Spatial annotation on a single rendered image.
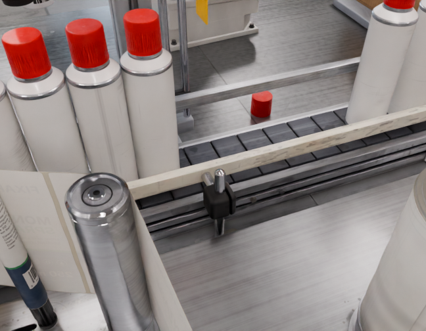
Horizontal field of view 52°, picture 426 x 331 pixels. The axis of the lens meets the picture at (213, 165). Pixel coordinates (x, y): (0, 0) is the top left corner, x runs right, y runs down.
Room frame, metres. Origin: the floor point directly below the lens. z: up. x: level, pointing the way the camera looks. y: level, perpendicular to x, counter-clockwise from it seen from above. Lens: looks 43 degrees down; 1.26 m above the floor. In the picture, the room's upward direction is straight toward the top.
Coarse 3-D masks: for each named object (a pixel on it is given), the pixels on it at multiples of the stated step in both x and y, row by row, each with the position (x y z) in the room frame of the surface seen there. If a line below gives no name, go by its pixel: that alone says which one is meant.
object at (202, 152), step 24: (312, 120) 0.50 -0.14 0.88; (336, 120) 0.50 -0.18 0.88; (216, 144) 0.44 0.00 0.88; (240, 144) 0.44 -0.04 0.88; (264, 144) 0.44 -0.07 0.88; (360, 144) 0.44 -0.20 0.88; (264, 168) 0.40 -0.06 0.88; (288, 168) 0.40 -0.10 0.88; (168, 192) 0.36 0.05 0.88; (192, 192) 0.36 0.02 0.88
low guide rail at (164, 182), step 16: (400, 112) 0.47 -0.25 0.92; (416, 112) 0.47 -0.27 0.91; (336, 128) 0.43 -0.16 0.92; (352, 128) 0.43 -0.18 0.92; (368, 128) 0.44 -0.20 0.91; (384, 128) 0.45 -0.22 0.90; (272, 144) 0.40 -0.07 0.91; (288, 144) 0.40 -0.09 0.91; (304, 144) 0.41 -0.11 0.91; (320, 144) 0.42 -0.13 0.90; (336, 144) 0.42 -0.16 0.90; (224, 160) 0.37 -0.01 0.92; (240, 160) 0.38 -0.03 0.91; (256, 160) 0.38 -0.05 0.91; (272, 160) 0.39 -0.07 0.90; (160, 176) 0.35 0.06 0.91; (176, 176) 0.35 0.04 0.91; (192, 176) 0.35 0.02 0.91; (144, 192) 0.33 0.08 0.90; (160, 192) 0.34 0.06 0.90
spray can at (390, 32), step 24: (384, 0) 0.49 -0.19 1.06; (408, 0) 0.47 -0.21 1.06; (384, 24) 0.47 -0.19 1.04; (408, 24) 0.47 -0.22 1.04; (384, 48) 0.47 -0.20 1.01; (360, 72) 0.48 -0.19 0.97; (384, 72) 0.47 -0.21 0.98; (360, 96) 0.47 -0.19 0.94; (384, 96) 0.47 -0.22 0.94; (360, 120) 0.47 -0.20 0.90
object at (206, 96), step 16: (336, 64) 0.51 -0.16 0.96; (352, 64) 0.51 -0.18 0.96; (256, 80) 0.47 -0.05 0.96; (272, 80) 0.47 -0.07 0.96; (288, 80) 0.48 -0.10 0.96; (304, 80) 0.49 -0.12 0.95; (176, 96) 0.44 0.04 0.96; (192, 96) 0.44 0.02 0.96; (208, 96) 0.44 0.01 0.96; (224, 96) 0.45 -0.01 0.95; (240, 96) 0.46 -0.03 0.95
